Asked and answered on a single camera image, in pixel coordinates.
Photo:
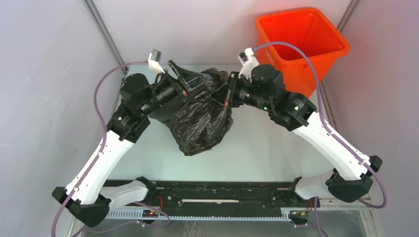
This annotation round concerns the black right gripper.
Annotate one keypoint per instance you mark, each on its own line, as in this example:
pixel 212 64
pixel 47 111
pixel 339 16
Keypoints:
pixel 234 78

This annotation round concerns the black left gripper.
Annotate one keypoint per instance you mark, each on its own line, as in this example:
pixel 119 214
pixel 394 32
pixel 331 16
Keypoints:
pixel 190 78

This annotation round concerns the black plastic trash bag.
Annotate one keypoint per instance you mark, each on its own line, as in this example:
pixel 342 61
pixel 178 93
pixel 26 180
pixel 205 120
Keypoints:
pixel 199 123

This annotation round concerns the orange plastic trash bin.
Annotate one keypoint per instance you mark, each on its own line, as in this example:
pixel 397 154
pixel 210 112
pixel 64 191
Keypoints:
pixel 309 30

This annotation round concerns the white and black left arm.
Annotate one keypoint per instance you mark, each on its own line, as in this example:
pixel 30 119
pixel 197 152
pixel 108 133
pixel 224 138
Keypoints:
pixel 86 197

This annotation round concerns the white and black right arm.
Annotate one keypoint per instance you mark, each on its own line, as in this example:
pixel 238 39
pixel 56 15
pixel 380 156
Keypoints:
pixel 351 176

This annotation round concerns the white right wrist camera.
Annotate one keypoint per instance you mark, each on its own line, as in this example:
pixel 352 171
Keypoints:
pixel 249 62

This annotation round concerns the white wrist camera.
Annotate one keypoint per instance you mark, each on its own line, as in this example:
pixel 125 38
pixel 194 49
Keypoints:
pixel 154 62
pixel 249 62

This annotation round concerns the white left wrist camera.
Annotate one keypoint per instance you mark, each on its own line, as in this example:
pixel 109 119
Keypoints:
pixel 154 62

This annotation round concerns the aluminium frame rail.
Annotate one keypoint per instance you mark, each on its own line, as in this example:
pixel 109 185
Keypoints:
pixel 105 33

